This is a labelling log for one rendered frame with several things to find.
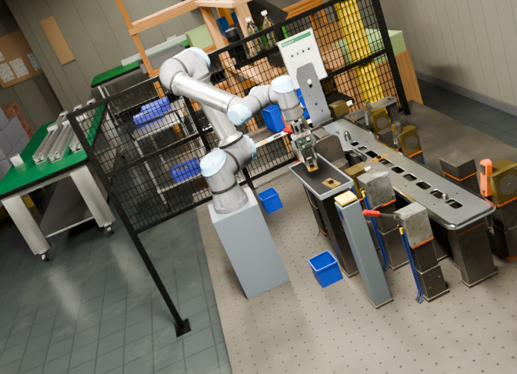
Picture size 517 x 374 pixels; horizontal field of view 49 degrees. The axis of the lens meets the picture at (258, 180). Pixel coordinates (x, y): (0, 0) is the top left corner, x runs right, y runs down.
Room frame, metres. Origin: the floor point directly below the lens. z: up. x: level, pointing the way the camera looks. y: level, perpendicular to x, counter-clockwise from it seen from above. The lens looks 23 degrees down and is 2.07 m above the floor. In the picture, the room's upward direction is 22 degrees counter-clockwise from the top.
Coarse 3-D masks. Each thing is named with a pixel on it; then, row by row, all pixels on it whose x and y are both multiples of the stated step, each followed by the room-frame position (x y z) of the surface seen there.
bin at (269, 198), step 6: (264, 192) 2.91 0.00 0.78; (270, 192) 2.91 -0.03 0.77; (276, 192) 2.83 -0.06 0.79; (264, 198) 2.91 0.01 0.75; (270, 198) 2.80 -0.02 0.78; (276, 198) 2.81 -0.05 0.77; (264, 204) 2.80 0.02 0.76; (270, 204) 2.81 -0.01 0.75; (276, 204) 2.81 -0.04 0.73; (270, 210) 2.80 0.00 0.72
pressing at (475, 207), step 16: (336, 128) 2.84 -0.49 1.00; (352, 128) 2.75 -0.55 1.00; (368, 144) 2.48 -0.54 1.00; (384, 144) 2.41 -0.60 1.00; (368, 160) 2.31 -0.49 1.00; (400, 160) 2.19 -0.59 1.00; (400, 176) 2.05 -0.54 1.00; (416, 176) 2.00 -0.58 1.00; (432, 176) 1.95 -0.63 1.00; (400, 192) 1.92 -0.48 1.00; (416, 192) 1.88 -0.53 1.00; (448, 192) 1.79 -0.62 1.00; (464, 192) 1.75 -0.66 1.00; (432, 208) 1.73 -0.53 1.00; (448, 208) 1.70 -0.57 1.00; (464, 208) 1.66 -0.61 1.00; (480, 208) 1.62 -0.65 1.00; (448, 224) 1.60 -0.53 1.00; (464, 224) 1.58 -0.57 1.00
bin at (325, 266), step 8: (320, 256) 2.07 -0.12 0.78; (328, 256) 2.08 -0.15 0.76; (312, 264) 2.07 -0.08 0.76; (320, 264) 2.07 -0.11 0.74; (328, 264) 2.08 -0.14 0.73; (336, 264) 1.98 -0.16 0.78; (320, 272) 1.97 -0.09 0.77; (328, 272) 1.97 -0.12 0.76; (336, 272) 1.98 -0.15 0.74; (320, 280) 1.97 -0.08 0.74; (328, 280) 1.97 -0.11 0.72; (336, 280) 1.97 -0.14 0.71
